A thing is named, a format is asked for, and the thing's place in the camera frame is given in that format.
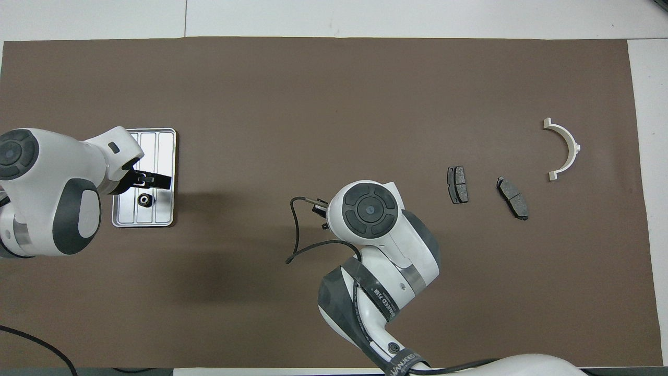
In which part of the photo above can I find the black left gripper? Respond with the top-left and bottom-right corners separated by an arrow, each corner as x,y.
116,157 -> 172,195

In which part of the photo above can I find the white semicircular bracket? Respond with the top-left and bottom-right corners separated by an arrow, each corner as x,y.
543,117 -> 581,182

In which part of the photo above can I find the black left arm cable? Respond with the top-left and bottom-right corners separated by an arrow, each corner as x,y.
0,324 -> 79,376

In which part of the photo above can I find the short dark brake pad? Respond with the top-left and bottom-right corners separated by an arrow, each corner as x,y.
447,166 -> 469,204

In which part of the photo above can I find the long dark brake pad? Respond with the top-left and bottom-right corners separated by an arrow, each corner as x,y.
496,177 -> 530,221

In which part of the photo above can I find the brown table mat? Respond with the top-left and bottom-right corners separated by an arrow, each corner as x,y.
0,37 -> 664,369

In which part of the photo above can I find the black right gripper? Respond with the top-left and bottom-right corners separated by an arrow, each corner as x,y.
312,201 -> 330,230

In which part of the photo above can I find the silver metal tray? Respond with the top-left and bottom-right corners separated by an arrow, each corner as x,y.
111,128 -> 177,228

